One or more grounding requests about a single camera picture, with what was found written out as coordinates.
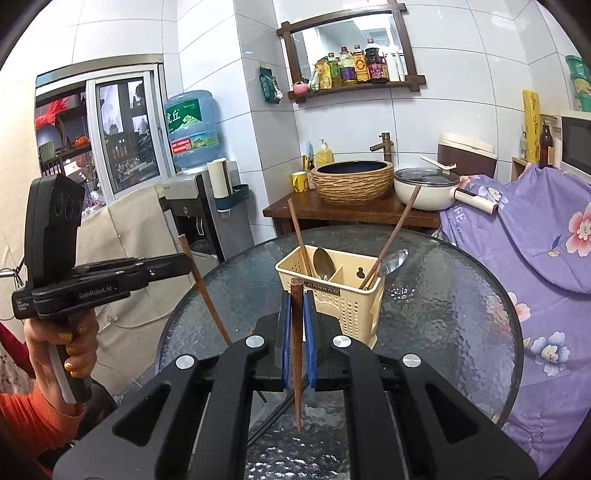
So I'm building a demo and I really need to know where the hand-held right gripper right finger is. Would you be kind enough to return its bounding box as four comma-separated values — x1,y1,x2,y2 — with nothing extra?
302,292,542,480

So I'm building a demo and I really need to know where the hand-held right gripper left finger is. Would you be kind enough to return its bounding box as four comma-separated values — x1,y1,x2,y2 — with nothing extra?
53,292,294,480

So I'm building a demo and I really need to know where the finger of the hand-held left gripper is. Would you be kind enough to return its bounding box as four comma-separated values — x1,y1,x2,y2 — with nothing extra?
117,275,155,297
133,252,193,279

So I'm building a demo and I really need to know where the brown wooden chopstick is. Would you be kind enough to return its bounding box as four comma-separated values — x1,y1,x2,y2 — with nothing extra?
290,281,306,432
360,185,420,291
179,234,233,348
287,199,315,278

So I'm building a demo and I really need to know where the beige plastic utensil holder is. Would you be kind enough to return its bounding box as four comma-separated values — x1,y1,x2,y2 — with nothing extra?
275,246,387,350

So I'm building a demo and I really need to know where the metal spoon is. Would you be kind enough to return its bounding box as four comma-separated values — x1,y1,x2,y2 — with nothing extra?
312,246,334,282

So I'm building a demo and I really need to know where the person's left forearm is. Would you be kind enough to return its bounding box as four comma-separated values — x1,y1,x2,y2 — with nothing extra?
0,381,87,462

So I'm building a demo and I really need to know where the person's left hand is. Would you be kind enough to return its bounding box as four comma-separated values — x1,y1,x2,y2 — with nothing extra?
24,311,100,394

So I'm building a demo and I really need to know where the beige cloth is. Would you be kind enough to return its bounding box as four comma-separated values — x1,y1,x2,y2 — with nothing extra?
0,184,228,398

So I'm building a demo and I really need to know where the grey water dispenser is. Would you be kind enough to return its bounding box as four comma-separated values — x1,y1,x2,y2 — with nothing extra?
154,168,256,271

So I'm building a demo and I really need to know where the dark wooden display shelf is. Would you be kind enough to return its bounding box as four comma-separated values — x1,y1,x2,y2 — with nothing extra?
34,85,100,188

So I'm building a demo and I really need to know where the white paper cup tube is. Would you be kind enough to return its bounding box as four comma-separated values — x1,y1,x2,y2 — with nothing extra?
206,157,234,211

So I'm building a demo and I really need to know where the red decoration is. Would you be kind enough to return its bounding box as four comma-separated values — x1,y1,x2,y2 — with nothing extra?
34,99,89,133

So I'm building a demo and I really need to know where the sliding window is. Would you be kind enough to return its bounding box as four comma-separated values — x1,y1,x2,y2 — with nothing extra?
85,62,168,202

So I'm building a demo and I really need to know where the wooden counter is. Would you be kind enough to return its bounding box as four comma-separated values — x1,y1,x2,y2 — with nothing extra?
263,186,442,237

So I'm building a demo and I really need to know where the blue water jug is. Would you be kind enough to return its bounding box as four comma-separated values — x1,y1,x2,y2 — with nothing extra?
163,89,222,171

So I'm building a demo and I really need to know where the woven pattern basin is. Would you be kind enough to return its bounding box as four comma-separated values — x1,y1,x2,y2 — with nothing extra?
311,160,396,206

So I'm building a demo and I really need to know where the white pot with glass lid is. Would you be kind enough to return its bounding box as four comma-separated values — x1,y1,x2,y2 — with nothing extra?
393,167,500,214

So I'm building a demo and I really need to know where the green hanging packet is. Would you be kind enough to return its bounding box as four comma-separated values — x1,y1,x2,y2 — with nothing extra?
258,65,284,105

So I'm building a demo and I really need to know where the brass faucet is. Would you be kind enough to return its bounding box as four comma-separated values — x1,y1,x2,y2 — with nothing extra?
369,132,397,162

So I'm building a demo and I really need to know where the white ladle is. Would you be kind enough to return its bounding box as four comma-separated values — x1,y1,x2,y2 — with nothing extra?
420,155,457,172

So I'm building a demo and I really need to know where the purple floral cloth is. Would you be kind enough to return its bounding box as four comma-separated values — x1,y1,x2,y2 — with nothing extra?
438,165,591,472

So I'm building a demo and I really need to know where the yellow seasoning packet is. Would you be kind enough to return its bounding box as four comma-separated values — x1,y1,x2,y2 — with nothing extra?
308,57,331,91

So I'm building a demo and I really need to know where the brown white rice cooker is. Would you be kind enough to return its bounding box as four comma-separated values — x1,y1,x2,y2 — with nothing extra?
437,132,499,179

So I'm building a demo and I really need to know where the wooden framed mirror shelf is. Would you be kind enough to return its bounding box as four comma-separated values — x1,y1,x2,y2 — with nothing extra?
276,2,426,103

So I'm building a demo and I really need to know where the green yellow oil bottle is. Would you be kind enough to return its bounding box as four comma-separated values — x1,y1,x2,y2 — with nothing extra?
328,52,345,89

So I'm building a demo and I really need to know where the purple label sauce bottle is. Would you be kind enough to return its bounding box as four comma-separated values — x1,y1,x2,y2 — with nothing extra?
339,45,358,86

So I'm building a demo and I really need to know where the yellow label sauce bottle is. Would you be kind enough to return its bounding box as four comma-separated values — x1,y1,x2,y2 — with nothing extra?
353,44,370,84

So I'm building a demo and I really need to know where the dark soy sauce bottle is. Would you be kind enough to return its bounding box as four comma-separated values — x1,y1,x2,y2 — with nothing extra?
364,39,390,84

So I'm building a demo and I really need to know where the white squeeze bottle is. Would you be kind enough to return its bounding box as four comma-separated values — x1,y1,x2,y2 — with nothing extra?
385,50,407,83

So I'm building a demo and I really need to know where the brown glass bottle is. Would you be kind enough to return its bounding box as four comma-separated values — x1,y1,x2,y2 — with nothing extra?
537,119,555,169

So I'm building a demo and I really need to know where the yellow roll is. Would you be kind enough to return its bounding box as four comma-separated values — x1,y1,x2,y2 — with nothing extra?
521,89,542,164

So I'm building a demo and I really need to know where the white microwave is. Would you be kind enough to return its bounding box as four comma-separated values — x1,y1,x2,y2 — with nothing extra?
556,110,591,177

